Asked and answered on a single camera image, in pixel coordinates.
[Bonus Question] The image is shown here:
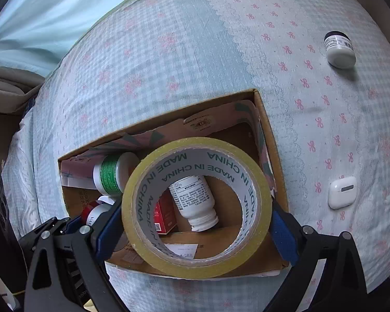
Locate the white jar black lid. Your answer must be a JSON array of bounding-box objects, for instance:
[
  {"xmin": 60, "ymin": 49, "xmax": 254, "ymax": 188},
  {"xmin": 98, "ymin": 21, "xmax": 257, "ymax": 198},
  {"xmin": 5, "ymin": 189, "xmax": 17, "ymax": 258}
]
[{"xmin": 324, "ymin": 30, "xmax": 357, "ymax": 69}]

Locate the checked floral bed sheet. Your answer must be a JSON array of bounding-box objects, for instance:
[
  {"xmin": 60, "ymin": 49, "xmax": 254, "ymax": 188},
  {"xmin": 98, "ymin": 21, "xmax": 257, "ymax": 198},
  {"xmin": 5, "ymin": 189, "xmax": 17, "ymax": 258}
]
[{"xmin": 2, "ymin": 0, "xmax": 390, "ymax": 312}]

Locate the yellow tape roll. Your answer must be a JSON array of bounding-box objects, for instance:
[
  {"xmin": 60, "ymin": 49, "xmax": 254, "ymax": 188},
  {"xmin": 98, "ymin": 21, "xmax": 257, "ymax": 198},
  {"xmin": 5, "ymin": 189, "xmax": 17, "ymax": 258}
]
[{"xmin": 121, "ymin": 137, "xmax": 274, "ymax": 280}]

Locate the light blue hanging cloth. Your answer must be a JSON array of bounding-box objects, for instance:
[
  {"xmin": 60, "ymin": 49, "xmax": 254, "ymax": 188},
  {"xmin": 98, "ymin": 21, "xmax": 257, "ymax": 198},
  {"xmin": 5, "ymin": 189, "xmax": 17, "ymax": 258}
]
[{"xmin": 0, "ymin": 0, "xmax": 171, "ymax": 80}]

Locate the cardboard box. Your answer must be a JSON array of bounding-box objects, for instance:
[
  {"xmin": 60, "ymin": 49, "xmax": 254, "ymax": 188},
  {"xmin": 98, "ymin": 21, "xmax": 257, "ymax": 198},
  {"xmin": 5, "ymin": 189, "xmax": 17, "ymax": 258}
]
[{"xmin": 57, "ymin": 88, "xmax": 289, "ymax": 278}]

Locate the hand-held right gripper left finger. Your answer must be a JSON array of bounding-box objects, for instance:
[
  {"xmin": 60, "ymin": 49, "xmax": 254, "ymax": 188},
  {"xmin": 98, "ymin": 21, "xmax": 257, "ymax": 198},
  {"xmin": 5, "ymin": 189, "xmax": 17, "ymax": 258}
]
[{"xmin": 23, "ymin": 198, "xmax": 128, "ymax": 312}]

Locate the green label white jar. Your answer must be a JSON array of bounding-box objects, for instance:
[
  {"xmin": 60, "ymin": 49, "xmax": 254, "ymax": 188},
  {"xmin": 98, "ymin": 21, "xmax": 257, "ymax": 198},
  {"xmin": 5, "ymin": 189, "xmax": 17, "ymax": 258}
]
[{"xmin": 93, "ymin": 152, "xmax": 140, "ymax": 197}]

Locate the brown curtain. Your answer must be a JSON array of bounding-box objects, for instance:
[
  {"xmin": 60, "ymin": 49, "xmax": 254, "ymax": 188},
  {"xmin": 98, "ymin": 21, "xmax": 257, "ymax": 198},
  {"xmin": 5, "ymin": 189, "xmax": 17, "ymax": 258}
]
[{"xmin": 0, "ymin": 61, "xmax": 49, "ymax": 115}]

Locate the white earbuds case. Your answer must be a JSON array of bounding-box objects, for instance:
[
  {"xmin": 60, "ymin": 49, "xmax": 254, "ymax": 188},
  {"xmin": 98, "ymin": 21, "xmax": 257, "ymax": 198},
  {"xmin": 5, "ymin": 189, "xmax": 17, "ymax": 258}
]
[{"xmin": 328, "ymin": 176, "xmax": 358, "ymax": 209}]

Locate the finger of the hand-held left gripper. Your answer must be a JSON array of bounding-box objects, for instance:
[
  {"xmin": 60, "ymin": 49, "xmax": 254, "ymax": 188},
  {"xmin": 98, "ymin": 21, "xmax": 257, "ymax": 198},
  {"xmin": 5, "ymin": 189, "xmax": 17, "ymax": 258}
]
[{"xmin": 67, "ymin": 215, "xmax": 98, "ymax": 235}]

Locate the small red jar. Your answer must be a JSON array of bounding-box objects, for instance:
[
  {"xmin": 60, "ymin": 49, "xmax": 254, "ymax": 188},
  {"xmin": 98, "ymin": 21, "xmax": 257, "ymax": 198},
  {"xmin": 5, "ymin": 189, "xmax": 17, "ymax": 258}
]
[{"xmin": 81, "ymin": 201, "xmax": 114, "ymax": 226}]

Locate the red small box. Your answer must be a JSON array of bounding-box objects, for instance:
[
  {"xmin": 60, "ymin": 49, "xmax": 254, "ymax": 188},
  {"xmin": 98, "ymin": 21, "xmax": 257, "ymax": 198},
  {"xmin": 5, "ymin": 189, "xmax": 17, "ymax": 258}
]
[{"xmin": 153, "ymin": 191, "xmax": 178, "ymax": 235}]

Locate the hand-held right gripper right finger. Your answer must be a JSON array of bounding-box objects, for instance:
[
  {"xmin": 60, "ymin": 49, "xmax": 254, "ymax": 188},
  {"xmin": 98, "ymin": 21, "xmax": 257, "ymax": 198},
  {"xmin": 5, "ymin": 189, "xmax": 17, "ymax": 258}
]
[{"xmin": 270, "ymin": 200, "xmax": 370, "ymax": 312}]

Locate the dark blue patterned cloth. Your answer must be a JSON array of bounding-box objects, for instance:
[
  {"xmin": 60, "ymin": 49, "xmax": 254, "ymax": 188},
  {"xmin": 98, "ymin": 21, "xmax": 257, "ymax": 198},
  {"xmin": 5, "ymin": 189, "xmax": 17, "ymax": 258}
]
[{"xmin": 21, "ymin": 99, "xmax": 38, "ymax": 119}]

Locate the white pill bottle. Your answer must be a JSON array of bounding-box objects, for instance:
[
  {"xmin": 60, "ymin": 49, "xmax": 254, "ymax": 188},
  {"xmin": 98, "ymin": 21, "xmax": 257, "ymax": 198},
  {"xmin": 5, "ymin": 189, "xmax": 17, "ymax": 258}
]
[{"xmin": 168, "ymin": 175, "xmax": 219, "ymax": 233}]

